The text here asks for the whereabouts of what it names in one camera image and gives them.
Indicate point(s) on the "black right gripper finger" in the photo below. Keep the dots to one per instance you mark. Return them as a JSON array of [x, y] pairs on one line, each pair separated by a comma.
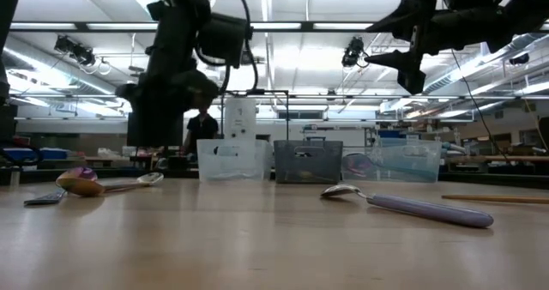
[[407, 67], [407, 19]]

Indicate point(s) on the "clear plastic bin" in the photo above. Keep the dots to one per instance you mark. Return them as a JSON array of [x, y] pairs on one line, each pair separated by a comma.
[[412, 152], [240, 165]]

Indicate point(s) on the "grey translucent plastic bin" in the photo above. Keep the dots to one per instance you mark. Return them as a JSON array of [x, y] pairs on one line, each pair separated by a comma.
[[317, 161]]

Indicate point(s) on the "wooden chopstick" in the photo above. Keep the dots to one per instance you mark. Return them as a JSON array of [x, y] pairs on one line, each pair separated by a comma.
[[493, 199]]

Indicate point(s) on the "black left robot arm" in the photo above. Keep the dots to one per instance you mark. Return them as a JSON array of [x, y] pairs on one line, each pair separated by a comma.
[[171, 32]]

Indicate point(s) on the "black monitor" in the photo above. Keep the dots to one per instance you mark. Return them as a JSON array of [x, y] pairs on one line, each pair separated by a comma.
[[154, 131]]

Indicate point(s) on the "person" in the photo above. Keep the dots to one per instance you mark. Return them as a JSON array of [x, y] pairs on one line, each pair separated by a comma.
[[201, 129]]

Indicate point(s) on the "blue storage box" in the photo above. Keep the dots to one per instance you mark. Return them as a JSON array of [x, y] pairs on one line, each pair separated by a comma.
[[392, 133]]

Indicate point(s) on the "black overhead light beam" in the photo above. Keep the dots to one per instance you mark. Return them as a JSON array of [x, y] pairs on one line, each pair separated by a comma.
[[81, 26]]

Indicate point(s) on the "blue storage bins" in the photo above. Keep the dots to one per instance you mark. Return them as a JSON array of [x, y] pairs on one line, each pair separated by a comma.
[[51, 153]]

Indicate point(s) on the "wooden workbench top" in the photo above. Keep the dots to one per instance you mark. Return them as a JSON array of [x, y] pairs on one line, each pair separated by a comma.
[[514, 158]]

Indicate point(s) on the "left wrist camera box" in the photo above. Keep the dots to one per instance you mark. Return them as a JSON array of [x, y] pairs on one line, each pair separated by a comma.
[[223, 41]]

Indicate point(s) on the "black overhead camera cluster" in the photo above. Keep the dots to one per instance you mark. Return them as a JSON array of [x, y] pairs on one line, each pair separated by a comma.
[[75, 50]]

